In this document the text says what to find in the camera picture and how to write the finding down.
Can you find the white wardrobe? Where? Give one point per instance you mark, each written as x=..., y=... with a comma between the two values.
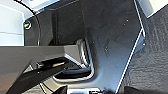
x=11, y=23

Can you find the small round base bolt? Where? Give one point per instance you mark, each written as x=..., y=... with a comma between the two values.
x=27, y=24

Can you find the small white robot box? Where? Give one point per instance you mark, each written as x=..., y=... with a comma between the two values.
x=85, y=90

